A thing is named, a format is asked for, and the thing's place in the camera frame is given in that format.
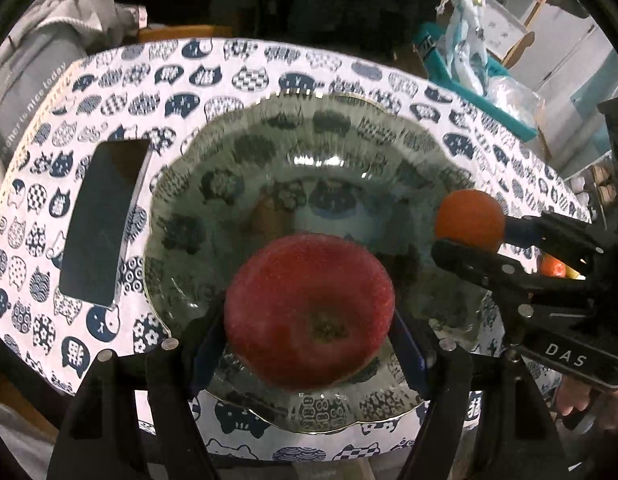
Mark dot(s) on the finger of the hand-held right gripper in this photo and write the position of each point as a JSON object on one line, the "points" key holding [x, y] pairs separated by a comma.
{"points": [[484, 270], [554, 237]]}

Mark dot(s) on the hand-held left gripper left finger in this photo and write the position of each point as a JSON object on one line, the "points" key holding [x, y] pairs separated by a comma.
{"points": [[209, 345]]}

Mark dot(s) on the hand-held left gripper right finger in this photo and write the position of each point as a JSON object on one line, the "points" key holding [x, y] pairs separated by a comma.
{"points": [[409, 342]]}

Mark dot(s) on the large orange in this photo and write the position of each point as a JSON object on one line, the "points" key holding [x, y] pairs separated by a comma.
{"points": [[554, 266]]}

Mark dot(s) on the small tangerine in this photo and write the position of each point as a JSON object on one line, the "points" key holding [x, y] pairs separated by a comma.
{"points": [[469, 217]]}

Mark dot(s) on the red apple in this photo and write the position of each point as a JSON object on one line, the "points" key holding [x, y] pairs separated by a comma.
{"points": [[299, 300]]}

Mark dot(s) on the scalloped glass plate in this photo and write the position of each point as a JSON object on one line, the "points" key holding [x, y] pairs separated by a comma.
{"points": [[289, 160]]}

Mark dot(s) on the person's right hand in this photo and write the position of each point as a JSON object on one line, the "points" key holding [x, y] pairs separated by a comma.
{"points": [[569, 400]]}

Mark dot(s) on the teal box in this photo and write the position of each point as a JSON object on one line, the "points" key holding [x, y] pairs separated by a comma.
{"points": [[499, 110]]}

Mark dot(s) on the clear plastic bag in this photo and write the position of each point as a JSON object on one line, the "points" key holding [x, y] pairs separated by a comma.
{"points": [[514, 100]]}

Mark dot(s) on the black smartphone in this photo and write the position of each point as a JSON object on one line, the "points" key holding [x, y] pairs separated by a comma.
{"points": [[104, 220]]}

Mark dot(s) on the white printed plastic bag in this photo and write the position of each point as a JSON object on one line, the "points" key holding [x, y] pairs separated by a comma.
{"points": [[464, 25]]}

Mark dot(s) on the wooden shelf unit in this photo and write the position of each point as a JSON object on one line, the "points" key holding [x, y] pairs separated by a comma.
{"points": [[514, 10]]}

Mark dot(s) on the cat print tablecloth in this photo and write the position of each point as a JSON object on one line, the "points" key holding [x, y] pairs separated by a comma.
{"points": [[229, 80]]}

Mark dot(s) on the grey printed tote bag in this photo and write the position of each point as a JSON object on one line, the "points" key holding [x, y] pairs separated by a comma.
{"points": [[24, 105]]}

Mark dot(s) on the dark cloth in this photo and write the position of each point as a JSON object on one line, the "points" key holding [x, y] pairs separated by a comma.
{"points": [[339, 0]]}

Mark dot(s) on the wooden chair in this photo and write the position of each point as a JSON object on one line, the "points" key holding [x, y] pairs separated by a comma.
{"points": [[179, 34]]}

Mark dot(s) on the grey hoodie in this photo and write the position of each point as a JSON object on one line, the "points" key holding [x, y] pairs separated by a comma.
{"points": [[84, 15]]}

